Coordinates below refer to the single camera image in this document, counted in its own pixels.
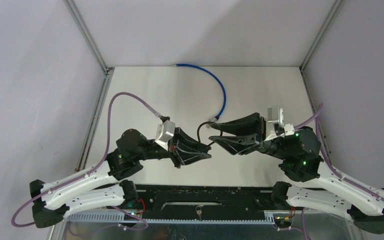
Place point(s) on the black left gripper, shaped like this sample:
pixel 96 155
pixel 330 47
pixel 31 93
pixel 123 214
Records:
pixel 180 157

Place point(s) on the padlock key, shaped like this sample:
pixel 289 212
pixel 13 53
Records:
pixel 198 210

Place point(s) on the black cable lock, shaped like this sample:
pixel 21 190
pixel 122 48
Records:
pixel 208 126

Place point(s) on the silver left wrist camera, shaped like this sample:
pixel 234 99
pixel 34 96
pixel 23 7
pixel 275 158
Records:
pixel 164 133

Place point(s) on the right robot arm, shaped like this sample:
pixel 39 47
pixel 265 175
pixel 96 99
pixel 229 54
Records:
pixel 313 182

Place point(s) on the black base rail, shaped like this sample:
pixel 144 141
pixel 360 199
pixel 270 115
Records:
pixel 219 203

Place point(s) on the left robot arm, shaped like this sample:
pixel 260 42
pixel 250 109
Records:
pixel 107 185

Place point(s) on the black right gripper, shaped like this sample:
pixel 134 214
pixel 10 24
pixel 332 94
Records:
pixel 247 128

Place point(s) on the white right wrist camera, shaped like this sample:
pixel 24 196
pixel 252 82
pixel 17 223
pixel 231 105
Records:
pixel 275 125

